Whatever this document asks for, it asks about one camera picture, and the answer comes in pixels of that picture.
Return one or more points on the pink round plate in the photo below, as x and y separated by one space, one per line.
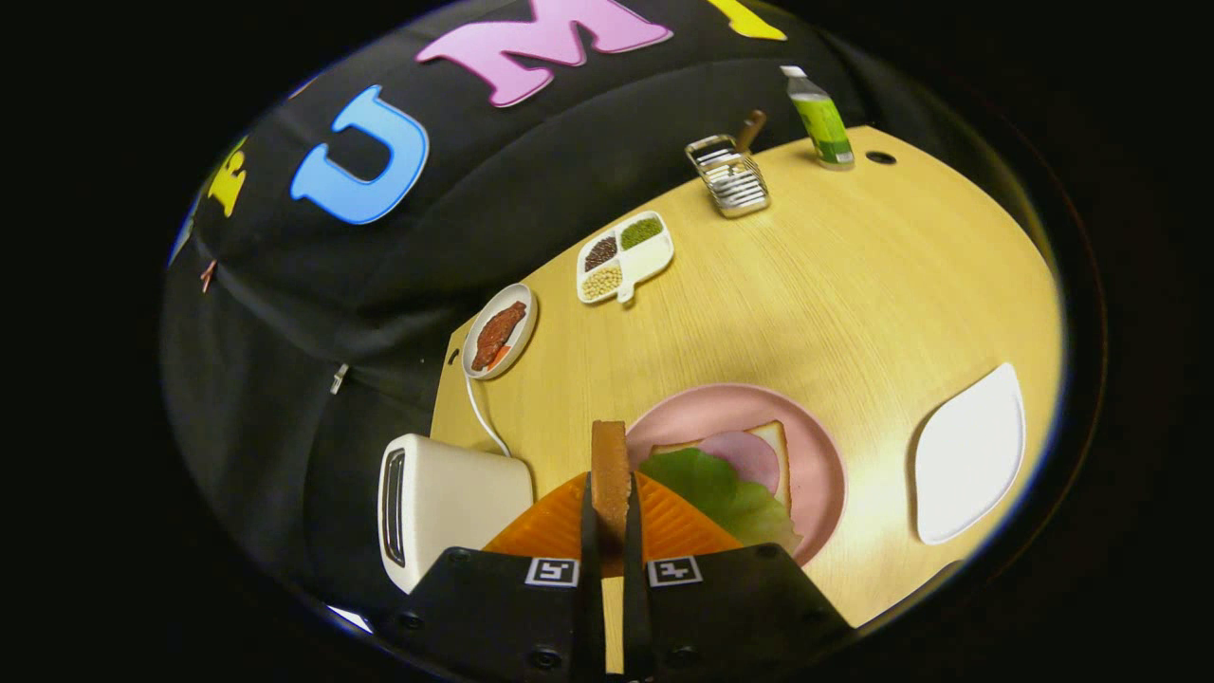
816 474

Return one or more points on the white bread slice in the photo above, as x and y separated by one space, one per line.
776 446

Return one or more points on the white toaster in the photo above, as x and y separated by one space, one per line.
455 503

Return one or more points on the white divided dish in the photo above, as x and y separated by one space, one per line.
650 256

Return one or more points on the brown cooked meat piece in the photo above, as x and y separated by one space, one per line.
498 334

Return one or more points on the green lettuce leaf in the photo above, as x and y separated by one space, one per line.
721 493

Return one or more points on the pile of green beans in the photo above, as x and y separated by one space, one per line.
641 232

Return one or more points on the toasted bread slice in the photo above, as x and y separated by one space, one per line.
610 474

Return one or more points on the copper metal clip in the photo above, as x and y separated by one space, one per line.
207 277

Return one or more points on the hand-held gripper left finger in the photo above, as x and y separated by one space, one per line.
591 531

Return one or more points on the small round white plate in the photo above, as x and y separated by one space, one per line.
527 332

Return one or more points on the silver metal clip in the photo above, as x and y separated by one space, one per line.
339 378

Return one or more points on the pink ham slice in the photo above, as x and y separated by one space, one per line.
744 455

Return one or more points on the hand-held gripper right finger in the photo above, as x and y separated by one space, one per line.
634 531

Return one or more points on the green label drink bottle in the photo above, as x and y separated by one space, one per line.
823 123

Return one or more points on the white leaf-shaped plate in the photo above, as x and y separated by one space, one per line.
967 455

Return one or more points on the pile of dark beans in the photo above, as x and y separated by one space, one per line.
600 253

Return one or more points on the orange carrot slice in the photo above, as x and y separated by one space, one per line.
500 358

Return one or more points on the pile of yellow beans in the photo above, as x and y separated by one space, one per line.
602 283

